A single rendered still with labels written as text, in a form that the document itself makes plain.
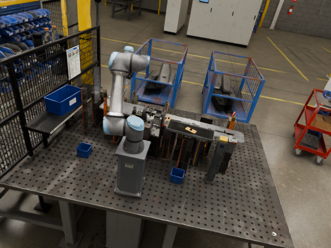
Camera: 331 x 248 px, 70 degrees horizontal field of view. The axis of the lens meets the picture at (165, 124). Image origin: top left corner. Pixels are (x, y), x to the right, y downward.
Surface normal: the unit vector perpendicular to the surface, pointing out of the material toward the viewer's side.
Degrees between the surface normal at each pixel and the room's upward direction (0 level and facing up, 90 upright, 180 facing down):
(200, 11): 90
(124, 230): 90
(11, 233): 0
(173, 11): 90
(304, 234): 0
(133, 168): 90
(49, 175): 0
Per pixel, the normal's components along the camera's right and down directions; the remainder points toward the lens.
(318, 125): -0.27, 0.51
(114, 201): 0.14, -0.82
